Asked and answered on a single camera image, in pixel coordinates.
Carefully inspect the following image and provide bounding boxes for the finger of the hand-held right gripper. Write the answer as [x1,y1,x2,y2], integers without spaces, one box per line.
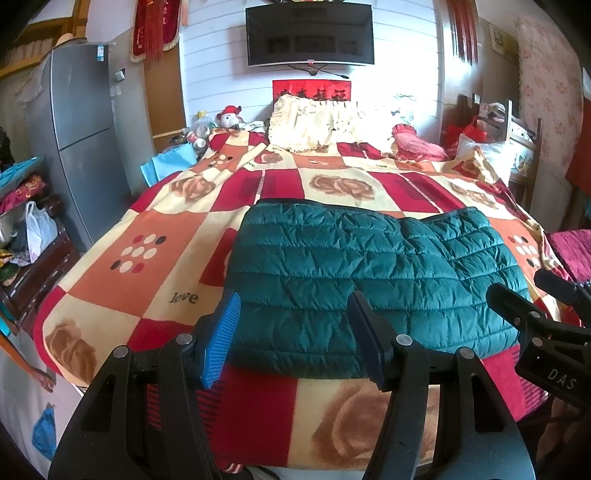
[486,282,578,344]
[534,269,591,324]

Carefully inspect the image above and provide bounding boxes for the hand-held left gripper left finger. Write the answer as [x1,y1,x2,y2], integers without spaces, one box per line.
[47,290,242,480]

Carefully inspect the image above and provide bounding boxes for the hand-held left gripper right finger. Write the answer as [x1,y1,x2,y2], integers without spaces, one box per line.
[348,291,532,480]

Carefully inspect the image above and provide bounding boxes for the green quilted jacket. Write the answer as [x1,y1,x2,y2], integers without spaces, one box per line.
[223,198,532,380]

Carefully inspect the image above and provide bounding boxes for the person's right forearm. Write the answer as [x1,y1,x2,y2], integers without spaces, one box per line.
[538,394,589,467]

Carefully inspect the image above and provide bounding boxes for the maroon cloth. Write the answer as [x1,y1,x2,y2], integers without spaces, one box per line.
[547,230,591,282]

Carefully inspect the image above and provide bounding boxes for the red cream patchwork blanket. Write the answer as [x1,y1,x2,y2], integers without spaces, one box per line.
[34,127,573,472]

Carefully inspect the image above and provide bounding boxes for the white pillow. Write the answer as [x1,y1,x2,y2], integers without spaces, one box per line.
[456,134,522,185]

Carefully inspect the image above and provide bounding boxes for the wooden chair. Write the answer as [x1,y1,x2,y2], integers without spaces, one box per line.
[455,92,543,210]

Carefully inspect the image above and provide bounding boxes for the red bag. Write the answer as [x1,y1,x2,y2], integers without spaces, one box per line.
[445,117,488,153]

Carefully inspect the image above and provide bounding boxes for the blue plastic bag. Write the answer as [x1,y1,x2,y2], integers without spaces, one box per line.
[141,143,199,188]

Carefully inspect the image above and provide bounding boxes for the red ruffled pillow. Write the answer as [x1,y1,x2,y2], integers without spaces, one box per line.
[392,124,450,162]

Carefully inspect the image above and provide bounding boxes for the dark wooden bench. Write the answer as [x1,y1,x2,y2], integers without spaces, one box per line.
[0,194,81,324]

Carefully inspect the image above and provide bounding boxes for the floral curtain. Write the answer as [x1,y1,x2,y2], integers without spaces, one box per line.
[512,14,585,195]

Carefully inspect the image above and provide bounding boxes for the blue cloth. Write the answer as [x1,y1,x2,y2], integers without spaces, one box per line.
[31,404,58,462]

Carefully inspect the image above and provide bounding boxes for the pile of bedside bottles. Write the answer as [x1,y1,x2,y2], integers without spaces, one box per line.
[185,111,220,148]

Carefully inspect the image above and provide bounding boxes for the white plastic bag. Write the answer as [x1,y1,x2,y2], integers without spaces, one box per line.
[25,200,58,257]

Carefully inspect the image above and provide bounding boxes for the red white stuffed toy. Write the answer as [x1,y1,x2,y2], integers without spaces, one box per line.
[217,105,245,130]

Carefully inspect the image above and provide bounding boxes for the cream ruffled pillow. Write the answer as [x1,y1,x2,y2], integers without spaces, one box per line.
[268,93,414,153]

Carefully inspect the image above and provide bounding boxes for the wooden door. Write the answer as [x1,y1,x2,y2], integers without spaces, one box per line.
[143,60,188,139]

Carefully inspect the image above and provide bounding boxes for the grey refrigerator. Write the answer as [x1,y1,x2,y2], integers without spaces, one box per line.
[25,39,153,252]

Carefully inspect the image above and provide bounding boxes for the stack of colourful folded cloths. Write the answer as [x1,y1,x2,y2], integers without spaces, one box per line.
[0,157,49,213]

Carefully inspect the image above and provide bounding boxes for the red hanging banner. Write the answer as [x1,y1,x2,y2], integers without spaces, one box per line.
[129,0,182,63]

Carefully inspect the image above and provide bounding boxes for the framed wall picture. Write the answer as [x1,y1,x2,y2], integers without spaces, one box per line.
[488,23,520,58]

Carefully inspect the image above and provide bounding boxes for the red wall poster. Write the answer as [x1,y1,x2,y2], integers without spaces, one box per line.
[272,79,352,103]

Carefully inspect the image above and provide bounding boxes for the black television cable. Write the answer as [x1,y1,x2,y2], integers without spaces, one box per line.
[286,62,352,80]

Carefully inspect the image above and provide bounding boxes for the black wall television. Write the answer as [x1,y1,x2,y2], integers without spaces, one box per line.
[245,2,374,68]

